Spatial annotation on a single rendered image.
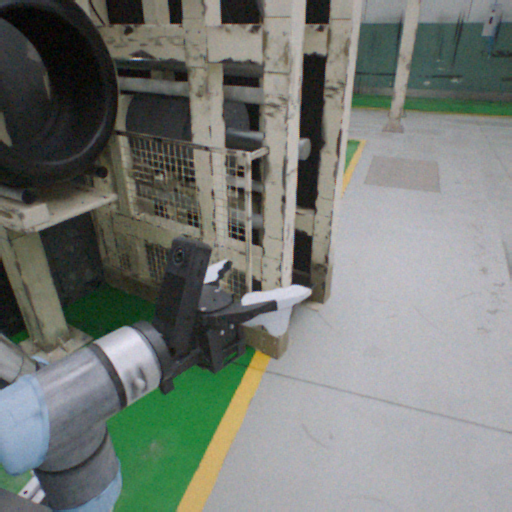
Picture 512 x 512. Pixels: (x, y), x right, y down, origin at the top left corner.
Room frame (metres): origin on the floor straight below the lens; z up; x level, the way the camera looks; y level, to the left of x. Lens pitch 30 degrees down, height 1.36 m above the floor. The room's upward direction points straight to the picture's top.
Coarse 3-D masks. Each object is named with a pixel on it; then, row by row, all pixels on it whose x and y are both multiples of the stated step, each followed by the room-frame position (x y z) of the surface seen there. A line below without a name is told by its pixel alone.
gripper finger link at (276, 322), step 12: (276, 288) 0.41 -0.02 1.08; (288, 288) 0.41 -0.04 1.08; (300, 288) 0.41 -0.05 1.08; (240, 300) 0.39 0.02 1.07; (252, 300) 0.39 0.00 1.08; (264, 300) 0.39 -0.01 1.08; (288, 300) 0.39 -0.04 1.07; (300, 300) 0.40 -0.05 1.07; (276, 312) 0.39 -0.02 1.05; (288, 312) 0.40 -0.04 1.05; (252, 324) 0.39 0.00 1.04; (264, 324) 0.39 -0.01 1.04; (276, 324) 0.39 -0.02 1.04
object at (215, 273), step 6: (216, 264) 0.50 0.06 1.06; (222, 264) 0.49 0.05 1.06; (228, 264) 0.51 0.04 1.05; (210, 270) 0.48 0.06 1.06; (216, 270) 0.48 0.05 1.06; (222, 270) 0.48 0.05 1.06; (210, 276) 0.46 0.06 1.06; (216, 276) 0.46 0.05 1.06; (222, 276) 0.48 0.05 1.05; (210, 282) 0.44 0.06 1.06; (216, 282) 0.45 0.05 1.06
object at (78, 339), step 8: (72, 336) 1.55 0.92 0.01; (80, 336) 1.55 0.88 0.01; (88, 336) 1.55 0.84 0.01; (24, 344) 1.49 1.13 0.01; (72, 344) 1.49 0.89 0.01; (80, 344) 1.49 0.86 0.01; (40, 352) 1.43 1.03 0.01; (56, 352) 1.43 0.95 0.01; (64, 352) 1.43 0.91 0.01; (72, 352) 1.44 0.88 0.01; (48, 360) 1.38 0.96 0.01; (56, 360) 1.38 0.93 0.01
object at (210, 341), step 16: (208, 288) 0.42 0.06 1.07; (208, 304) 0.38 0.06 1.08; (224, 304) 0.38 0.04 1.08; (144, 320) 0.35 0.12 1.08; (208, 320) 0.36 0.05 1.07; (160, 336) 0.33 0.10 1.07; (192, 336) 0.36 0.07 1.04; (208, 336) 0.35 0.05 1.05; (224, 336) 0.37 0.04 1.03; (240, 336) 0.38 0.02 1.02; (160, 352) 0.31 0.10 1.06; (176, 352) 0.34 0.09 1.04; (192, 352) 0.35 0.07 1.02; (208, 352) 0.35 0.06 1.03; (224, 352) 0.36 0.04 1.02; (240, 352) 0.38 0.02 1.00; (176, 368) 0.33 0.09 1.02; (208, 368) 0.35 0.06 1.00; (160, 384) 0.32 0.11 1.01
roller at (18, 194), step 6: (0, 186) 1.22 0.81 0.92; (6, 186) 1.21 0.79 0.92; (12, 186) 1.20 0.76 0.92; (0, 192) 1.22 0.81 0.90; (6, 192) 1.20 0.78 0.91; (12, 192) 1.18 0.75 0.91; (18, 192) 1.17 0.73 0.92; (24, 192) 1.16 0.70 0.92; (30, 192) 1.17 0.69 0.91; (12, 198) 1.19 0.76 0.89; (18, 198) 1.16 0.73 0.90; (24, 198) 1.15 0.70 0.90; (30, 198) 1.17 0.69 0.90; (30, 204) 1.16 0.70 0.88
